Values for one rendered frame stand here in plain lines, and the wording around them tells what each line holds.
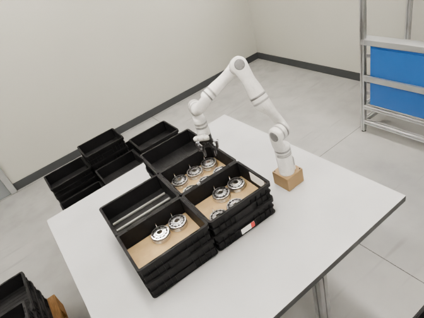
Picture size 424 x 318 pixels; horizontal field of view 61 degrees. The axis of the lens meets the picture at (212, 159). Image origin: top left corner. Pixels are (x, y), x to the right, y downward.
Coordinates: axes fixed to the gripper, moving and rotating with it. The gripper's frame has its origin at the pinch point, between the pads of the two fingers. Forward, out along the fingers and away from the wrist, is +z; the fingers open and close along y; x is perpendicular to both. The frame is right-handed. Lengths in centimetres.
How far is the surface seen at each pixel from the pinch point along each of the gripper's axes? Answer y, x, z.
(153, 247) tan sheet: 24, 54, 17
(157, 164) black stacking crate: 46, -17, 17
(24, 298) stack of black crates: 136, 60, 62
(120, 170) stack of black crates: 120, -72, 62
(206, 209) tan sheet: 0.9, 28.3, 17.1
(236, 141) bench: -2, -55, 30
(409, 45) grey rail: -131, -126, 7
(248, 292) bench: -25, 70, 30
